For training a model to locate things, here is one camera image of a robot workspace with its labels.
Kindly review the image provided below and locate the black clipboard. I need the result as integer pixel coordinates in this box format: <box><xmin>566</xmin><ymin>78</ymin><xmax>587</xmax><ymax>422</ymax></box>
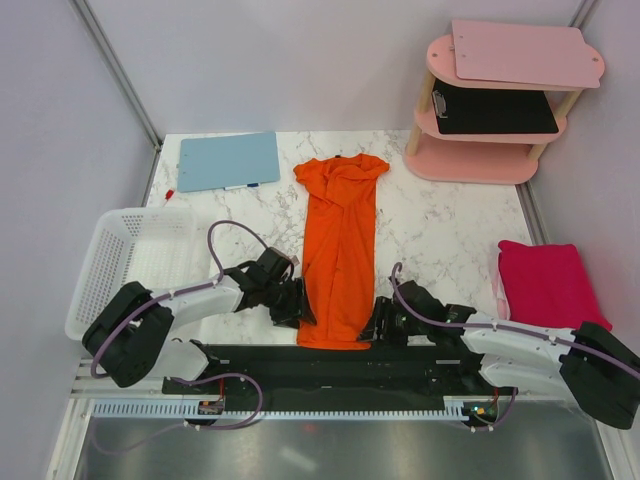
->
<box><xmin>432</xmin><ymin>80</ymin><xmax>559</xmax><ymax>135</ymax></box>

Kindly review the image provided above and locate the orange t shirt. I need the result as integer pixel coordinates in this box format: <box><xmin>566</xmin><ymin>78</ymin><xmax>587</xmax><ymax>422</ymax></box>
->
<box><xmin>294</xmin><ymin>153</ymin><xmax>389</xmax><ymax>350</ymax></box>

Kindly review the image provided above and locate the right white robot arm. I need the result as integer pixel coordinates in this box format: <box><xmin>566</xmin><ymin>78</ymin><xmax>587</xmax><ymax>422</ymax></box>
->
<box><xmin>357</xmin><ymin>281</ymin><xmax>639</xmax><ymax>430</ymax></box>

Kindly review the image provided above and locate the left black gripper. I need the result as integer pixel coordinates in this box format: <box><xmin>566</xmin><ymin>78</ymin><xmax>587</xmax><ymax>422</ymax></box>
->
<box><xmin>261</xmin><ymin>277</ymin><xmax>316</xmax><ymax>330</ymax></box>

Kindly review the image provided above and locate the white plastic basket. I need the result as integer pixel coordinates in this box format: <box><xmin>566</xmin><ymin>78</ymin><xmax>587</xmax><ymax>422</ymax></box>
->
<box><xmin>65</xmin><ymin>207</ymin><xmax>197</xmax><ymax>341</ymax></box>

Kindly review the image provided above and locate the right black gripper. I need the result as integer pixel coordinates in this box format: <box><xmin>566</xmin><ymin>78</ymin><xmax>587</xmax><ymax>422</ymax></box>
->
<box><xmin>355</xmin><ymin>295</ymin><xmax>429</xmax><ymax>349</ymax></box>

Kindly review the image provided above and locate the folded magenta t shirt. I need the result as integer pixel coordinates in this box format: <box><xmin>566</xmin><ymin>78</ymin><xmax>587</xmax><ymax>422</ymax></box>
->
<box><xmin>498</xmin><ymin>240</ymin><xmax>612</xmax><ymax>331</ymax></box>

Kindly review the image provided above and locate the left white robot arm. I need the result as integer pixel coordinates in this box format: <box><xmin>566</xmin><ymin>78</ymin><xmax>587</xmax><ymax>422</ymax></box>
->
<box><xmin>82</xmin><ymin>247</ymin><xmax>317</xmax><ymax>393</ymax></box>

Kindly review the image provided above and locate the blue white marker pen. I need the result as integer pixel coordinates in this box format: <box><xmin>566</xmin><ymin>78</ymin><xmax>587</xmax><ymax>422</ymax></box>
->
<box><xmin>223</xmin><ymin>183</ymin><xmax>261</xmax><ymax>191</ymax></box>

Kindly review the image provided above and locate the pink clipboard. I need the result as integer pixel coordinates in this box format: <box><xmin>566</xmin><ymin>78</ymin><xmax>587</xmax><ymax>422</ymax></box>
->
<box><xmin>451</xmin><ymin>19</ymin><xmax>600</xmax><ymax>89</ymax></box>

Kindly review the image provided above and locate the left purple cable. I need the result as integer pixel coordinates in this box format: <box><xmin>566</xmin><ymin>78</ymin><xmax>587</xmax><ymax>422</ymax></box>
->
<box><xmin>88</xmin><ymin>219</ymin><xmax>265</xmax><ymax>456</ymax></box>

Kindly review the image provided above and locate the blue clipboard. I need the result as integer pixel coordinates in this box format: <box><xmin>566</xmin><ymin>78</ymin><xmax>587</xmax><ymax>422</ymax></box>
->
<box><xmin>177</xmin><ymin>132</ymin><xmax>281</xmax><ymax>193</ymax></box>

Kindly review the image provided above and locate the folded light pink t shirt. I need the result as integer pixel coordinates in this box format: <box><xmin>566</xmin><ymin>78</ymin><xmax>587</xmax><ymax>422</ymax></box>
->
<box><xmin>491</xmin><ymin>264</ymin><xmax>511</xmax><ymax>320</ymax></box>

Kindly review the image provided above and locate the white slotted cable duct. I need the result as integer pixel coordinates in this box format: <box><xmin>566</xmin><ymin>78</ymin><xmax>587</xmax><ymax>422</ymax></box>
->
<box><xmin>90</xmin><ymin>399</ymin><xmax>471</xmax><ymax>421</ymax></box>

